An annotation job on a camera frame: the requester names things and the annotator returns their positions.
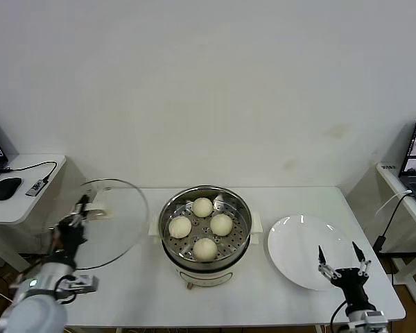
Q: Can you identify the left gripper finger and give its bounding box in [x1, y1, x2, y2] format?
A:
[80, 194, 92, 223]
[68, 203, 83, 227]

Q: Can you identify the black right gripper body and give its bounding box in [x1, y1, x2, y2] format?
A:
[329, 267, 370, 311]

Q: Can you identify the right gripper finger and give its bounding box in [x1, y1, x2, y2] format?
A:
[352, 241, 372, 278]
[318, 245, 339, 280]

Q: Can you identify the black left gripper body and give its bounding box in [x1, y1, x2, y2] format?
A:
[53, 221, 88, 265]

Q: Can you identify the round glass pot lid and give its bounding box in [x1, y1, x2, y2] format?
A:
[44, 178, 150, 270]

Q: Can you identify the white steamed baozi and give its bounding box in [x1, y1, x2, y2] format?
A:
[168, 216, 192, 239]
[209, 214, 234, 237]
[193, 237, 218, 262]
[192, 196, 215, 219]

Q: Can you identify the stainless steel steamer pot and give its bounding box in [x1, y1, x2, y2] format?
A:
[158, 186, 253, 265]

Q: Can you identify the white round plate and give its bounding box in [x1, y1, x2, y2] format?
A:
[267, 214, 354, 291]

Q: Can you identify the small grey usb hub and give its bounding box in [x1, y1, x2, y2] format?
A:
[25, 178, 45, 198]

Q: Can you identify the white side table with mouse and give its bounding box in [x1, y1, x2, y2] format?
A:
[0, 153, 67, 278]

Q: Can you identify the black computer mouse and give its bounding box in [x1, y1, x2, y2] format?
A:
[0, 177, 23, 201]

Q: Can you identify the cream electric cooker base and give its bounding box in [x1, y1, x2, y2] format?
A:
[148, 211, 264, 289]

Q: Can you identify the black power adapter cable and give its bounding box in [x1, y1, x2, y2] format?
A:
[372, 196, 404, 251]

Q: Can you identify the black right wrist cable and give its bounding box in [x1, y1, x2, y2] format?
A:
[329, 300, 349, 333]

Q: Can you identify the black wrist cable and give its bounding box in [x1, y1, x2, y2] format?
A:
[53, 273, 78, 306]
[329, 300, 349, 333]

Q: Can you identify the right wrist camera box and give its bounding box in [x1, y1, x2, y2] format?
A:
[362, 310, 388, 327]

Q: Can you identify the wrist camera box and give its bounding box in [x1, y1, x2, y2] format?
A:
[59, 273, 100, 296]
[362, 310, 388, 327]

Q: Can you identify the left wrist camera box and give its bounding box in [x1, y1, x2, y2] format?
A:
[59, 273, 100, 296]

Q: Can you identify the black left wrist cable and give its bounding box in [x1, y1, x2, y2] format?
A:
[53, 273, 78, 306]

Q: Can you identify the black usb hub cable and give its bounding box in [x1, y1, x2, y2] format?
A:
[1, 160, 58, 183]

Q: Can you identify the white laptop cable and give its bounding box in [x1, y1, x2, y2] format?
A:
[374, 189, 414, 216]

